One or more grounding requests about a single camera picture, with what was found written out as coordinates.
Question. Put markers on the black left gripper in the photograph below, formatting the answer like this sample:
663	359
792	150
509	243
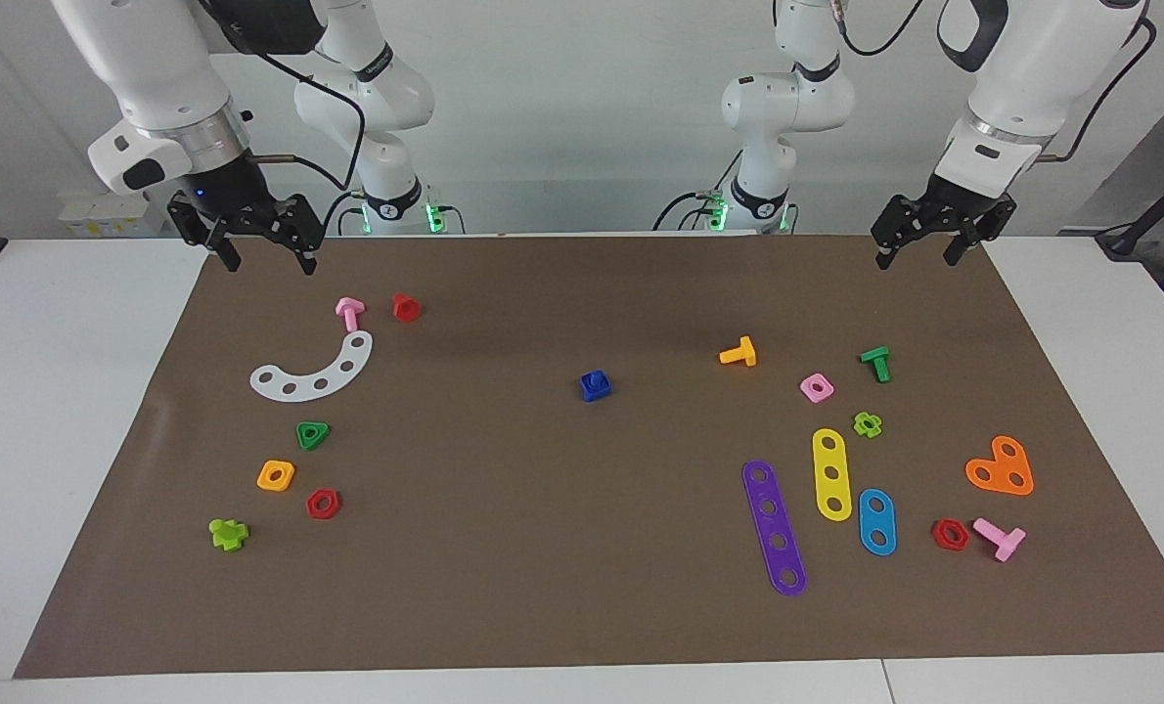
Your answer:
959	200

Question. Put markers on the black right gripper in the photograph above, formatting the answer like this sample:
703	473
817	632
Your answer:
235	196

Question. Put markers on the blue square plastic nut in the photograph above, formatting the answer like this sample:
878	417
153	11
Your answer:
590	394

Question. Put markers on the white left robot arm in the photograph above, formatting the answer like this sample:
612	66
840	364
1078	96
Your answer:
1032	59

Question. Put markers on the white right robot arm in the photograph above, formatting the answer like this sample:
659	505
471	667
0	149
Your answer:
152	68

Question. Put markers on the pink plastic bolt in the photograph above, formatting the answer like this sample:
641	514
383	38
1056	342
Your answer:
1005	541
350	313

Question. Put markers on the white power strip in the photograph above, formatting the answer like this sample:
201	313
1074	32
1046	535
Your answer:
103	210

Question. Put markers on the green plastic bolt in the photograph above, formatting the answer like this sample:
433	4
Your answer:
876	358

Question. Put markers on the white curved five-hole plate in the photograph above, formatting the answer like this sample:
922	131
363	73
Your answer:
334	375

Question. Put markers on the red plastic bolt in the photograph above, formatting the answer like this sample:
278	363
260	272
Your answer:
406	309

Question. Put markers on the black stand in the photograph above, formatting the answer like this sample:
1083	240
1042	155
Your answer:
1125	240

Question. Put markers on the pink square plastic nut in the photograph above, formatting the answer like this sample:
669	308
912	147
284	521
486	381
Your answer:
828	387

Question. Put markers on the lime green cross nut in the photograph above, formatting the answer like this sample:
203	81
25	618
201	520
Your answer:
875	428

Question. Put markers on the green triangle plastic nut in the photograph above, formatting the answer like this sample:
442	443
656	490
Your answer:
313	444

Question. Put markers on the orange plastic bolt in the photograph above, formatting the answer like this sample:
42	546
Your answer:
744	352

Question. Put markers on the orange square plastic nut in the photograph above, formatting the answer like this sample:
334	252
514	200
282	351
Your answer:
290	470

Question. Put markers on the orange angled three-hole plate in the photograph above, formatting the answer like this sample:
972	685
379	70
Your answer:
1001	469

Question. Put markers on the yellow three-hole plate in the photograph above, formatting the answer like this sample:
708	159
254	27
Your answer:
829	460

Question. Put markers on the red hexagon plastic nut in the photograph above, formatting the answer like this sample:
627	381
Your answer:
951	547
323	515

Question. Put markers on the blue two-hole plate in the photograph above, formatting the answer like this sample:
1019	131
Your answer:
876	522

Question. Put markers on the lime green cross-head bolt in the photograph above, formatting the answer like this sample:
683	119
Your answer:
228	536

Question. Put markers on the purple four-hole plate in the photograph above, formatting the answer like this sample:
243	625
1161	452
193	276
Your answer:
774	524

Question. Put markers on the brown table mat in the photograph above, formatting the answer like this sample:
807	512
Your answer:
582	548

